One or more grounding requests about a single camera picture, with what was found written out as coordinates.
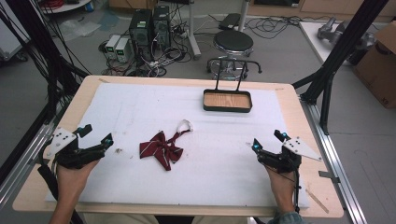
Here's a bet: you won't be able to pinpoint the clear plastic sheet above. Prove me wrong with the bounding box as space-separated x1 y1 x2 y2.
58 19 103 42

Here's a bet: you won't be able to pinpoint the brown cardboard box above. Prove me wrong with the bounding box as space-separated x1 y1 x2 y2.
352 21 396 110

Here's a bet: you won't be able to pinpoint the dark red striped bow tie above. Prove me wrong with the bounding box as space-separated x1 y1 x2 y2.
138 119 194 172

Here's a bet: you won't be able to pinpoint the grey metal stand post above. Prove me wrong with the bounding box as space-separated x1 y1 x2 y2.
185 0 203 61

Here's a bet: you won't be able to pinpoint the round white table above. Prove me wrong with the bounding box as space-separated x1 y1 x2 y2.
38 0 93 15

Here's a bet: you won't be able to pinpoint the white foam mat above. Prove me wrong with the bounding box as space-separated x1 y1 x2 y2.
44 81 311 209

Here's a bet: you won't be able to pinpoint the person's beige trousers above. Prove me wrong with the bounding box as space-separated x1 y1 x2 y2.
82 214 250 224

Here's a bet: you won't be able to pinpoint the black round stool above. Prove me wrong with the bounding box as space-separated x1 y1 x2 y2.
205 29 263 81

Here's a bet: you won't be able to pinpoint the person's right hand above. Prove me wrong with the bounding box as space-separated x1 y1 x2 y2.
263 163 298 202

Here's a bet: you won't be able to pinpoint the flat black case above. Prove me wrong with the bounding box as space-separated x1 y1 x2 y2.
218 12 243 32

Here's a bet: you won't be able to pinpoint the aluminium frame rail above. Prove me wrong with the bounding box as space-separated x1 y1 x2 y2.
0 122 62 208
299 94 369 224

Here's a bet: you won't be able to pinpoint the black computer tower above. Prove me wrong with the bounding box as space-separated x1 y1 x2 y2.
151 5 173 51
128 8 154 61

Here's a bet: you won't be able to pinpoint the computer towers on floor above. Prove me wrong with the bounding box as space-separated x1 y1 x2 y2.
97 6 200 78

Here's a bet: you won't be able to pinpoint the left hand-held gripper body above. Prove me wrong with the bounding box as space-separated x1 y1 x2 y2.
46 126 107 171

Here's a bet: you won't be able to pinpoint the thin wooden stick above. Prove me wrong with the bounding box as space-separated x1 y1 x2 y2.
304 188 331 215

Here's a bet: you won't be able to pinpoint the white stand post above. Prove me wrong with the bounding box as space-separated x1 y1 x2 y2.
237 0 251 33

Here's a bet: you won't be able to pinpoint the white bench power supply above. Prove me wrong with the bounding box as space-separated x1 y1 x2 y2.
114 37 133 63
105 34 122 61

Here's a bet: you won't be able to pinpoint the grey metal bracket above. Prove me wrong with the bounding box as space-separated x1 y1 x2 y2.
318 170 341 185

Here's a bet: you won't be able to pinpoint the white floor board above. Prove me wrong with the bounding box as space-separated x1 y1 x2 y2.
298 21 354 67

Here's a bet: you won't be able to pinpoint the black frame strut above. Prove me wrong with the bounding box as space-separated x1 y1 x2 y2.
0 0 92 185
291 0 390 136

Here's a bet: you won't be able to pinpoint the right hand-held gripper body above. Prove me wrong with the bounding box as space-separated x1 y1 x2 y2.
257 136 323 175

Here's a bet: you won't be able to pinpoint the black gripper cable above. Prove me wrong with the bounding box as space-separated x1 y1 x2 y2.
270 166 303 215
36 141 61 203

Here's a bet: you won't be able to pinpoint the person's left hand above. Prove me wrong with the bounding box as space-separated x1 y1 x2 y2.
56 159 101 189

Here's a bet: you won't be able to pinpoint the black tray with wooden bottom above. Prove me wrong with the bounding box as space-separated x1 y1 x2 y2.
202 58 253 114

